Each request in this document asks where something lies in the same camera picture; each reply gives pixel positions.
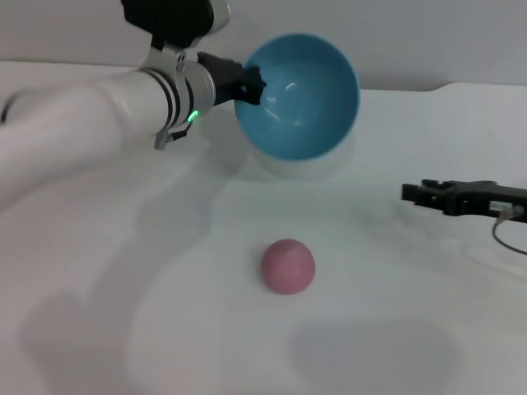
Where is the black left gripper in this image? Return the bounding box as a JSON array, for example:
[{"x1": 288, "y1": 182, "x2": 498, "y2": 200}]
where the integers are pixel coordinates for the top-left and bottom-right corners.
[{"x1": 196, "y1": 51, "x2": 268, "y2": 108}]

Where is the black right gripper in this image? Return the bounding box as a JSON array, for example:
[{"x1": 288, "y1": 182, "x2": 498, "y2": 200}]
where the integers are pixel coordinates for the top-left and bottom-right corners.
[{"x1": 401, "y1": 178, "x2": 527, "y2": 224}]

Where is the blue bowl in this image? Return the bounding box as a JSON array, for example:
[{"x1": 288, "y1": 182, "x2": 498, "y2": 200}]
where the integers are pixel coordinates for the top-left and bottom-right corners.
[{"x1": 233, "y1": 33, "x2": 361, "y2": 162}]

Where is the pink toy peach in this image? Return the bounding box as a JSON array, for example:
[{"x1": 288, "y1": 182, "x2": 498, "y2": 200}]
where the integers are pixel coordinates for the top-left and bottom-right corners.
[{"x1": 259, "y1": 238, "x2": 317, "y2": 295}]

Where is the right arm connector cable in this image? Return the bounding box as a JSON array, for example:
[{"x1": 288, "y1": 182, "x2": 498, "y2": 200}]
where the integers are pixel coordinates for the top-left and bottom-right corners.
[{"x1": 491, "y1": 208, "x2": 527, "y2": 254}]

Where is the arm connector cable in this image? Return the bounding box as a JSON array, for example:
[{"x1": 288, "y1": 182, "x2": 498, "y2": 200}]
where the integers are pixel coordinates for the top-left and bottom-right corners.
[
  {"x1": 491, "y1": 208, "x2": 527, "y2": 254},
  {"x1": 153, "y1": 118, "x2": 195, "y2": 151}
]

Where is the left arm connector cable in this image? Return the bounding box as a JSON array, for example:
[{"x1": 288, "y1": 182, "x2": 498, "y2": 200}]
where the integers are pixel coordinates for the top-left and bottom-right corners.
[{"x1": 153, "y1": 118, "x2": 195, "y2": 151}]

